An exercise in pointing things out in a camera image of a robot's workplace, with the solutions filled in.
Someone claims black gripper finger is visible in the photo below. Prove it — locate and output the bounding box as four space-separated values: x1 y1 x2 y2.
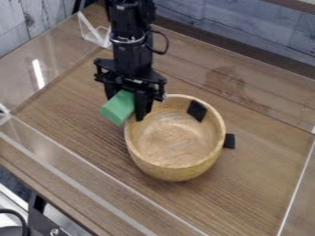
105 83 121 100
135 90 154 122

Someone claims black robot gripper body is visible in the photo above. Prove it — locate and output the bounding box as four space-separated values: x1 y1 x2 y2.
94 38 167 101

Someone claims green rectangular stick block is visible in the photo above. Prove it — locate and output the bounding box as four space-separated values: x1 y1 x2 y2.
102 90 135 125

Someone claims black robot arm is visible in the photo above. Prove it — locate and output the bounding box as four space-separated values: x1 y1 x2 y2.
94 0 170 125

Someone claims black patch inside bowl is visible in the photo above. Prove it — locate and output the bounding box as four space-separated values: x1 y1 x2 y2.
187 100 207 122

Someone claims round wooden bowl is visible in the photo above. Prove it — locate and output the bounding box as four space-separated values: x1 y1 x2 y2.
125 94 227 182

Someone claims black patch on table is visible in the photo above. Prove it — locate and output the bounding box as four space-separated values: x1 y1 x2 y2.
223 134 237 148

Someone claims clear acrylic corner bracket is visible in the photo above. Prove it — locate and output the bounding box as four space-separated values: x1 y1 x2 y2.
78 11 113 48

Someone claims clear acrylic enclosure wall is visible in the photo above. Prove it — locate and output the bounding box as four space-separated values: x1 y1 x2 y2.
0 104 207 236

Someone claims black metal table frame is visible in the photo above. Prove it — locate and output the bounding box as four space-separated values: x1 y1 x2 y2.
29 193 85 236

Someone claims black cable lower left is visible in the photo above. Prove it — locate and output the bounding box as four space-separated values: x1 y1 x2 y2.
0 206 31 236

